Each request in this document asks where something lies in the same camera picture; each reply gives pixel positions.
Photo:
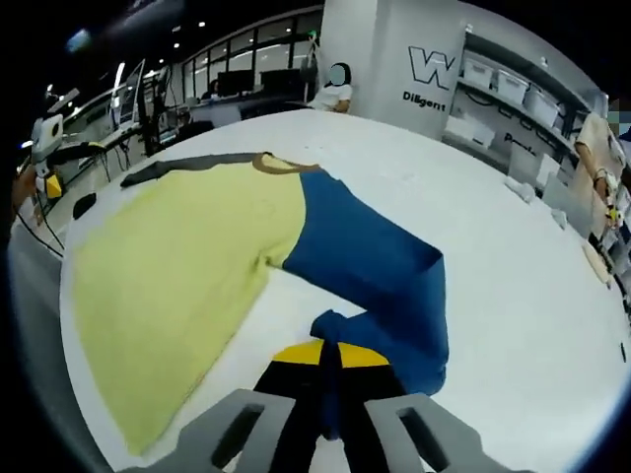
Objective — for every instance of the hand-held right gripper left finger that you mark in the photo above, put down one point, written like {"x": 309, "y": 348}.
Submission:
{"x": 291, "y": 394}

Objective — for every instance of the grey metal shelving rack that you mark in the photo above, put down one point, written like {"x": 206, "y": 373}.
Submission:
{"x": 567, "y": 98}

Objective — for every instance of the small black object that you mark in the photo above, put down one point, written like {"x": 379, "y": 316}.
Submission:
{"x": 85, "y": 206}

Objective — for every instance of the white folded cloth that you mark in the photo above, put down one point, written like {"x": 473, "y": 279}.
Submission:
{"x": 520, "y": 189}

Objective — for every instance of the white storage bin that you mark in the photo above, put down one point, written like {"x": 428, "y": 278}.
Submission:
{"x": 512, "y": 85}
{"x": 479, "y": 74}
{"x": 542, "y": 103}

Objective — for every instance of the person's left hand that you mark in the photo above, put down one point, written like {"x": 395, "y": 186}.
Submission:
{"x": 24, "y": 189}

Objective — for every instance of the yellow blue grey garment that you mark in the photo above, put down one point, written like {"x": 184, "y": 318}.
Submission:
{"x": 187, "y": 256}

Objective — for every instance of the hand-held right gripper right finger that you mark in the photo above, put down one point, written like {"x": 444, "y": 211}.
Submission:
{"x": 370, "y": 394}

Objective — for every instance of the tall metal pole stand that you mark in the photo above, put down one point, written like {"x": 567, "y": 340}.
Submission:
{"x": 311, "y": 69}

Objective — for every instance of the black computer monitor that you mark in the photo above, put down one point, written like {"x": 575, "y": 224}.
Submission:
{"x": 256, "y": 84}

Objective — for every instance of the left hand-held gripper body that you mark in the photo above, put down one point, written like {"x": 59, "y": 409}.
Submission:
{"x": 45, "y": 133}

